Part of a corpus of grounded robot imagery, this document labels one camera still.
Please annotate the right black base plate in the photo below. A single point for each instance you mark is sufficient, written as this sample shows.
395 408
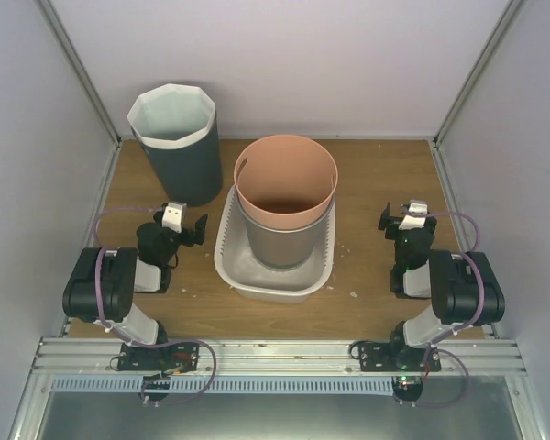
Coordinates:
376 357

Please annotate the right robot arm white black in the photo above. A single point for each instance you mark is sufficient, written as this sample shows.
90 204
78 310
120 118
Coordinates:
462 289

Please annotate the aluminium front rail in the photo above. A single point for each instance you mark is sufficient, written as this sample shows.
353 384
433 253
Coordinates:
326 358

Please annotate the salmon pink plastic bin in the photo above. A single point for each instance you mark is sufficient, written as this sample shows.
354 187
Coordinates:
285 182

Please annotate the right aluminium frame post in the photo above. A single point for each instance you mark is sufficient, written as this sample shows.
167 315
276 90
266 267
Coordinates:
494 40

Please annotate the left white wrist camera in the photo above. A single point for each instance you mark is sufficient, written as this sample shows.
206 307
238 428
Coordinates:
173 215

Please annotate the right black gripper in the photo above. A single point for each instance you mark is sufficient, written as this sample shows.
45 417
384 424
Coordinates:
388 221

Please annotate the grey slotted cable duct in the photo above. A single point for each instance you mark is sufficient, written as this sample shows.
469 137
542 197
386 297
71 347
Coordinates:
226 384

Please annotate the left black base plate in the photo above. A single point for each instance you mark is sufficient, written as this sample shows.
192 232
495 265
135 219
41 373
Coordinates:
168 360

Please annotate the white plastic basin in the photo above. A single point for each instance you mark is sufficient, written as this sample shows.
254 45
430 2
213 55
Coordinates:
236 264

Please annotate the left aluminium frame post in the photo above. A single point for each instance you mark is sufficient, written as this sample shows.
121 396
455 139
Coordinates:
64 41

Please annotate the aluminium frame post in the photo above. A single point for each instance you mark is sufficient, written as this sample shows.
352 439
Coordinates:
494 40
64 41

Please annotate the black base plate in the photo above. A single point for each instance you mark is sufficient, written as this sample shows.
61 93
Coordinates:
168 360
376 357

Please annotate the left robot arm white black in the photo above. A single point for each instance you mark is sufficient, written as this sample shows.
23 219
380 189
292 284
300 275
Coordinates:
104 280

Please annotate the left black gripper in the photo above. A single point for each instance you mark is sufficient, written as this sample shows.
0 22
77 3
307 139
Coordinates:
199 233

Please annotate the dark grey bin white liner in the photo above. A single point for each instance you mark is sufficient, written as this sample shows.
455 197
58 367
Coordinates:
176 125

